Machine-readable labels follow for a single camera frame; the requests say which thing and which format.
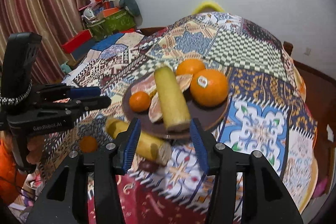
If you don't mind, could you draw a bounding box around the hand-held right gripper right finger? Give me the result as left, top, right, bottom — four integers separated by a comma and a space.
189, 118, 303, 224

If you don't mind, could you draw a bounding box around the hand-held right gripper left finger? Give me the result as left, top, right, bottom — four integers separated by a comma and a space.
25, 117, 142, 224

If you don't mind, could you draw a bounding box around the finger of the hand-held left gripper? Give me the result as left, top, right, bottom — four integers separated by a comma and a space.
63, 85, 102, 99
52, 96, 112, 115

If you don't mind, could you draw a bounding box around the dark red jujube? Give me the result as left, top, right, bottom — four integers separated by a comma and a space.
138, 161, 159, 172

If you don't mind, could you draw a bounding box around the purple plate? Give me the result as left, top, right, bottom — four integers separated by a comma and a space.
122, 74, 229, 139

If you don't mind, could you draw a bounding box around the small tangerine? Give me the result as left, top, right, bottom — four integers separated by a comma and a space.
129, 91, 152, 112
79, 136, 99, 153

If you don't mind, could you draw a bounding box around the large orange with sticker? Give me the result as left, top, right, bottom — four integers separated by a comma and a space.
190, 69, 229, 107

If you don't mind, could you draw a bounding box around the small peeled pomelo segment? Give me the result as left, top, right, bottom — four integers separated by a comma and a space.
176, 74, 194, 92

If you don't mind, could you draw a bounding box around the large plain orange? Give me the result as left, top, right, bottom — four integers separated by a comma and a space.
175, 59, 206, 77

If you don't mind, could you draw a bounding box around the person's left hand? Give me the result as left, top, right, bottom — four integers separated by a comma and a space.
26, 134, 47, 165

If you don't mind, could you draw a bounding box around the red box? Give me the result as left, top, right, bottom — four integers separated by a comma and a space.
61, 29, 93, 54

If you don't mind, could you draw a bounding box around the patchwork bed blanket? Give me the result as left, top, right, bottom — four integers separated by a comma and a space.
63, 31, 145, 83

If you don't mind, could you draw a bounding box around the striped brown curtain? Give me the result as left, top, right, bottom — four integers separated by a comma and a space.
0, 0, 88, 85

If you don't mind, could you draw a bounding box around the patchwork printed tablecloth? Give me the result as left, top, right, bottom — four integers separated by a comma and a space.
39, 11, 319, 224

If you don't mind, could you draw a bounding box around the green storage box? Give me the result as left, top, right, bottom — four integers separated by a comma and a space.
87, 10, 137, 42

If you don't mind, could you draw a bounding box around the orange cardboard box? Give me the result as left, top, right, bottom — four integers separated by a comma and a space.
98, 7, 122, 19

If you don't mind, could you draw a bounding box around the grey plush pillow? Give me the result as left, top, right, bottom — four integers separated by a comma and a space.
101, 0, 142, 25

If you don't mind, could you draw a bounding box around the pink cloth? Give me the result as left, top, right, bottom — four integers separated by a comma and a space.
314, 178, 328, 198

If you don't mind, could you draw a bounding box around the wooden bedpost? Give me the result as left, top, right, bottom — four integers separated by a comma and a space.
283, 41, 294, 56

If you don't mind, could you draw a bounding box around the yellow foam tube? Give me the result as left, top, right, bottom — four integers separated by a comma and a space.
192, 0, 226, 14

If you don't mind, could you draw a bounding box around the braided black white cable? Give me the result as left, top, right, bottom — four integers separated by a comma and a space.
0, 80, 33, 106

